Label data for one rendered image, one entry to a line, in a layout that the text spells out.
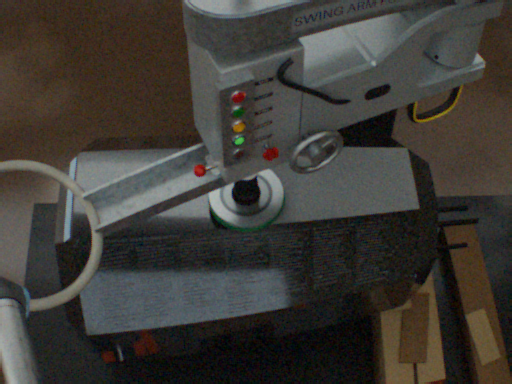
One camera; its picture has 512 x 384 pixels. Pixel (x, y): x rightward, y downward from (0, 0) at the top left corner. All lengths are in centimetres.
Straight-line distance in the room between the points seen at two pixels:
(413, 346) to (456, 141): 122
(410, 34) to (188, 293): 103
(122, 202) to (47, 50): 212
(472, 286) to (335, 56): 146
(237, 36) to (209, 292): 96
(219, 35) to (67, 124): 212
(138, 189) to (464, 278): 151
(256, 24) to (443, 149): 208
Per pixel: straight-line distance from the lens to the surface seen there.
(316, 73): 164
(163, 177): 188
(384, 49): 167
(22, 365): 124
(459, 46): 187
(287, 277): 210
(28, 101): 361
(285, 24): 140
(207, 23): 136
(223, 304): 212
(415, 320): 259
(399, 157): 222
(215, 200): 203
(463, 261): 290
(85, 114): 343
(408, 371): 253
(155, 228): 206
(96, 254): 176
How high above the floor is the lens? 258
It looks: 58 degrees down
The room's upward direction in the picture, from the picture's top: straight up
